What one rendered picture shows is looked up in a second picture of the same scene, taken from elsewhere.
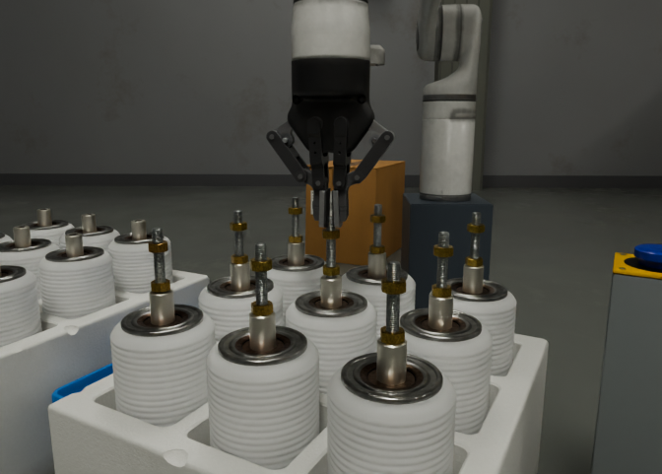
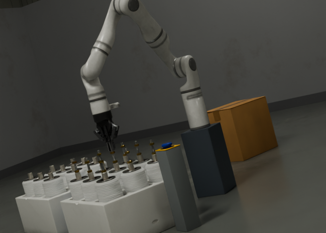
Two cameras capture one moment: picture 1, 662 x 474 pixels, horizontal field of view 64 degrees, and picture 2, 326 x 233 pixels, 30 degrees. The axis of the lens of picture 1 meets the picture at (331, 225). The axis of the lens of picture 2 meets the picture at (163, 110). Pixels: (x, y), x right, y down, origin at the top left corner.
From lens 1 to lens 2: 2.04 m
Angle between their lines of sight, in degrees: 28
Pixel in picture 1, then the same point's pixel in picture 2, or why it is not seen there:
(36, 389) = not seen: hidden behind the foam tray
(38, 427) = not seen: hidden behind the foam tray
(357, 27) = (100, 106)
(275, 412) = (91, 191)
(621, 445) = (169, 192)
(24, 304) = (59, 184)
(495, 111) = not seen: outside the picture
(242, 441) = (87, 198)
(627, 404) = (166, 181)
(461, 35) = (182, 69)
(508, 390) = (153, 184)
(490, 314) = (153, 166)
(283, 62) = (246, 23)
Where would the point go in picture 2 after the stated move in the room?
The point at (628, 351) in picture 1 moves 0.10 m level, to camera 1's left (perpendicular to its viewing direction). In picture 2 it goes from (162, 168) to (139, 172)
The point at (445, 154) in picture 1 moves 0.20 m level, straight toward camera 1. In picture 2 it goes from (189, 112) to (162, 122)
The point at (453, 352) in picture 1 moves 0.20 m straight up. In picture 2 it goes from (127, 174) to (113, 124)
